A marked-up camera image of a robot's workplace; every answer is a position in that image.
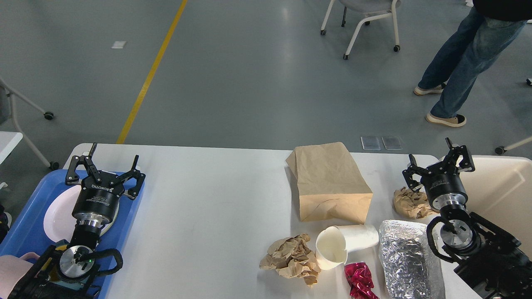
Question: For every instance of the silver foil bag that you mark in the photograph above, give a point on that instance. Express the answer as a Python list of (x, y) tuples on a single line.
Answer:
[(411, 271)]

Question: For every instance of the red foil wrapper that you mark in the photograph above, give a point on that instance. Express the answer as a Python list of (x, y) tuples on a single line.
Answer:
[(358, 276)]

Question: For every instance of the teal mug yellow inside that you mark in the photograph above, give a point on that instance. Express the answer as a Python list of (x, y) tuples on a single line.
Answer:
[(70, 272)]

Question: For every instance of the person in blue jeans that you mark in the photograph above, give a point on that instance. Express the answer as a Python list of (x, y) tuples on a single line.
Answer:
[(489, 27)]

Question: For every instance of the chair caster right edge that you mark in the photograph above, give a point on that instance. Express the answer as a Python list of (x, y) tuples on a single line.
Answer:
[(500, 150)]

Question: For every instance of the small brown paper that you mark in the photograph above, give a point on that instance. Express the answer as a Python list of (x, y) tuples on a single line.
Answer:
[(412, 204)]

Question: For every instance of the white paper cup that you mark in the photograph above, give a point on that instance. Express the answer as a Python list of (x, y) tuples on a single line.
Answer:
[(334, 243)]

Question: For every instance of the pink plate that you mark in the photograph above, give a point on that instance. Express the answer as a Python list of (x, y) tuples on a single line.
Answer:
[(58, 223)]

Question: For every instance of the white side table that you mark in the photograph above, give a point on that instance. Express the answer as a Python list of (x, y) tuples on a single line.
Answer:
[(8, 141)]

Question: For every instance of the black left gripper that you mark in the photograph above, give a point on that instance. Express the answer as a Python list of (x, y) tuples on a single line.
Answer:
[(97, 201)]

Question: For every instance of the pink mug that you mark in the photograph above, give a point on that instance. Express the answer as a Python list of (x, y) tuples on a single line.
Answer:
[(12, 269)]

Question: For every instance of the brown paper bag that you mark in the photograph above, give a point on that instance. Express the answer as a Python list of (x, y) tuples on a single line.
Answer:
[(330, 184)]

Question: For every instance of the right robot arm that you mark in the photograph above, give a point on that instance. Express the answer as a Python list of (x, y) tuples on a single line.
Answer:
[(489, 259)]

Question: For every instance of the white office chair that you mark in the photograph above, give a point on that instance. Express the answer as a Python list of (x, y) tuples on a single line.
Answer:
[(372, 10)]

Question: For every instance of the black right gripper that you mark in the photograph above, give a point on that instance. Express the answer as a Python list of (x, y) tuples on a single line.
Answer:
[(443, 186)]

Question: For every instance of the crumpled brown paper ball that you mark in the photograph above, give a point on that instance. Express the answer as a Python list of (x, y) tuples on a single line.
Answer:
[(292, 258)]

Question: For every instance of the beige plastic bin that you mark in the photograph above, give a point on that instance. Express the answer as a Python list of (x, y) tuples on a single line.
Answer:
[(500, 190)]

